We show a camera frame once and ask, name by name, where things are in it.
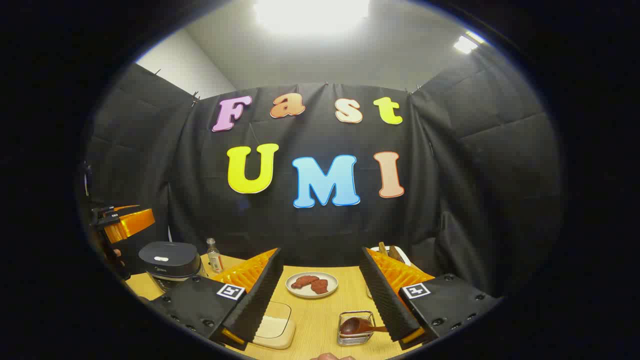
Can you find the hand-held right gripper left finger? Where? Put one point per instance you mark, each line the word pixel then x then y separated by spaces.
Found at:
pixel 260 295

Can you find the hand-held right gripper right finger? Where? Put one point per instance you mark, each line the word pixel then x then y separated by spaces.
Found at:
pixel 382 295

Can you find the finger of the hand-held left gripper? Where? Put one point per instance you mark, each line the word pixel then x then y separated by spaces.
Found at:
pixel 132 222

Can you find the clear box of white rice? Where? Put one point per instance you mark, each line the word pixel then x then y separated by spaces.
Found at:
pixel 275 327

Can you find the brown wooden spoon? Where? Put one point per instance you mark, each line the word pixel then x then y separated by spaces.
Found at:
pixel 352 326

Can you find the silver black rice cooker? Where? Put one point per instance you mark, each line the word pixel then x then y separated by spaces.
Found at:
pixel 167 260

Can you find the brown toast slice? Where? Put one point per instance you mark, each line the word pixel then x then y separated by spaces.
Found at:
pixel 395 252
pixel 383 248

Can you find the long red meat piece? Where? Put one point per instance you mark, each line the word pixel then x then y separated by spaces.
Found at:
pixel 302 281

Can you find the round white plate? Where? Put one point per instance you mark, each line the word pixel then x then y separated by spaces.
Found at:
pixel 330 289

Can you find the small glass bottle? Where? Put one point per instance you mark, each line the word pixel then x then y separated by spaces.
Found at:
pixel 215 260

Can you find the short red meat piece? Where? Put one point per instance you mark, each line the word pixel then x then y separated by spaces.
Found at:
pixel 320 286

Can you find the small ceiling light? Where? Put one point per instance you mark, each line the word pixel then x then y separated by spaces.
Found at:
pixel 466 44

